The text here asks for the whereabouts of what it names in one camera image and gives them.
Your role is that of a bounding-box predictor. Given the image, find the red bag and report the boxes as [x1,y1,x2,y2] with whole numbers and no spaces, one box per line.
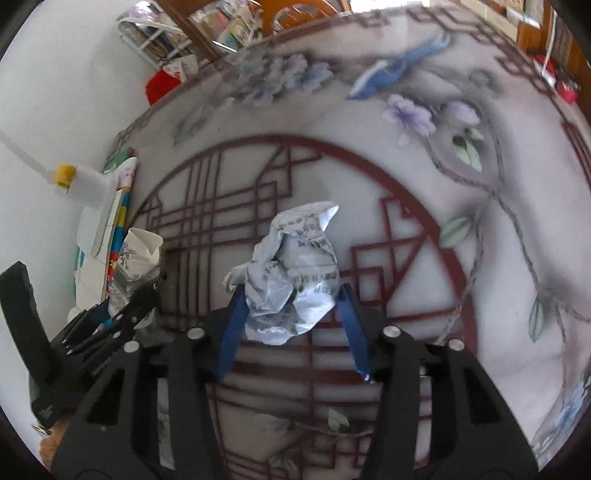
[146,69,186,108]

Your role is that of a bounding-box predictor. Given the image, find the white printed paper bag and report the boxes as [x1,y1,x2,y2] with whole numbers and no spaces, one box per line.
[161,54,200,85]

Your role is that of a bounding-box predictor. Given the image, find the wooden dining chair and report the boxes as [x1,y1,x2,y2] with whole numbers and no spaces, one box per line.
[154,0,345,65]

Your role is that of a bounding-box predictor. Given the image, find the white magazine rack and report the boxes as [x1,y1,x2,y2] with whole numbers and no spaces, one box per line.
[116,7,197,66]

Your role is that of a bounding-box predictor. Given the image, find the grey printed paper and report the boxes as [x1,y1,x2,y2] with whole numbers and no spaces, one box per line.
[107,227,166,328]

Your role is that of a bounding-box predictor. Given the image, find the wooden television cabinet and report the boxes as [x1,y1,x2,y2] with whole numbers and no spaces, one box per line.
[482,0,555,52]

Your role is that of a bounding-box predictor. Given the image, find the white printed paper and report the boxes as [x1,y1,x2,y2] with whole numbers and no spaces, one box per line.
[223,200,343,347]

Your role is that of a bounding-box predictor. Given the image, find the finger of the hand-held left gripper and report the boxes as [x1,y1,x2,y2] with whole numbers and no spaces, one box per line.
[50,298,161,366]
[67,274,163,334]

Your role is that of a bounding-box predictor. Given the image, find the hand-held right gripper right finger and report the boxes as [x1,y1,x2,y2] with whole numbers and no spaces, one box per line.
[338,283,540,480]

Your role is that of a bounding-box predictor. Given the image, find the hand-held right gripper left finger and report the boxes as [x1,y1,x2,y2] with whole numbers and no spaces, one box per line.
[50,285,249,480]

